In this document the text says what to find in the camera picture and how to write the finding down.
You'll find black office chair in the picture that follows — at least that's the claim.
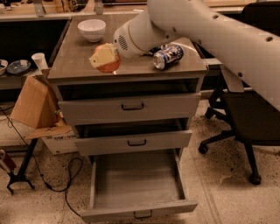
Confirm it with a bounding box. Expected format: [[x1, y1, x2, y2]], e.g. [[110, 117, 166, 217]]
[[199, 1, 280, 185]]

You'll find blue soda can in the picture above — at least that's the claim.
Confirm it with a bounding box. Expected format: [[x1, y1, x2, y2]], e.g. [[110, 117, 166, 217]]
[[153, 45, 184, 70]]

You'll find blue chip bag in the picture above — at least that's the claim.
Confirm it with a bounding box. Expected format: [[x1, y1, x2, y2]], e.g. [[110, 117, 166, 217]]
[[145, 44, 168, 56]]

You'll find white bowl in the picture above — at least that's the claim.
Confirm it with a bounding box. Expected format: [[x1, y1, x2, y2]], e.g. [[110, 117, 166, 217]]
[[78, 19, 106, 42]]

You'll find small bowl at left edge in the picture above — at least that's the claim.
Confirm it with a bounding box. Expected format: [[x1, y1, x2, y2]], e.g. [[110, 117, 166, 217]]
[[0, 59, 8, 76]]

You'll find brown paper bag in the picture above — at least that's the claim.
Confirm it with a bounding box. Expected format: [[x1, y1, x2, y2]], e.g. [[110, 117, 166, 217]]
[[10, 75, 58, 129]]

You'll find grey drawer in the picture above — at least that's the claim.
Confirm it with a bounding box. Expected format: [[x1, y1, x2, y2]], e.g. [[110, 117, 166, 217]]
[[81, 149, 197, 223], [74, 118, 192, 156], [59, 85, 200, 125]]

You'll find white paper cup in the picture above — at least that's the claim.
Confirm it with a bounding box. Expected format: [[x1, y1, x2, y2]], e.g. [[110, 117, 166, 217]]
[[31, 52, 48, 70]]

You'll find grey middle drawer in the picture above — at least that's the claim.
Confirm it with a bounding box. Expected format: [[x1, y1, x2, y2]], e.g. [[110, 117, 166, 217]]
[[74, 118, 192, 156]]

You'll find grey top drawer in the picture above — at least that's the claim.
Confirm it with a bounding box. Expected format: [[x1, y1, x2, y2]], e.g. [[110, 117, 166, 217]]
[[59, 85, 200, 125]]

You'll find grey drawer cabinet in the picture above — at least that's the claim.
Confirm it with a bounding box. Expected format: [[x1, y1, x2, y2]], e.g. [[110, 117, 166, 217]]
[[47, 12, 208, 158]]

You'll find orange-red apple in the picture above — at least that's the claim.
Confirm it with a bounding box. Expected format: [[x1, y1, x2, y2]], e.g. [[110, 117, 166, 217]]
[[94, 44, 121, 73]]

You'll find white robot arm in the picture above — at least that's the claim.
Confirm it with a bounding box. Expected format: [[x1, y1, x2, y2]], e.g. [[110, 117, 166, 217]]
[[89, 0, 280, 109]]

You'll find dark round plate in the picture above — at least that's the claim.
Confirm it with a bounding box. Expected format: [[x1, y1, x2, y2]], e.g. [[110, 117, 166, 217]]
[[7, 59, 31, 76]]

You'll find grey bottom drawer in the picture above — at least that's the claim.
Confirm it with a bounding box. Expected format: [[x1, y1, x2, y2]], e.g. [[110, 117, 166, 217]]
[[81, 149, 197, 223]]

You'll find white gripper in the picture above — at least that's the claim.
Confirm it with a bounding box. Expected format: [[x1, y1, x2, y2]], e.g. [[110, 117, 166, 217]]
[[89, 10, 175, 69]]

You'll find black floor cable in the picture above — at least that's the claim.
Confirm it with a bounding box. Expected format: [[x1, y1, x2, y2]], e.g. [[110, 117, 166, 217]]
[[0, 105, 84, 218]]

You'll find black stand leg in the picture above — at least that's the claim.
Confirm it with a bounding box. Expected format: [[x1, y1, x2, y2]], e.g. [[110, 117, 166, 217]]
[[7, 139, 38, 195]]

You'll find white cardboard box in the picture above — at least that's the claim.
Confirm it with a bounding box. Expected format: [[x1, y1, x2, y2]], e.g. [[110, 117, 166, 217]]
[[25, 125, 77, 155]]

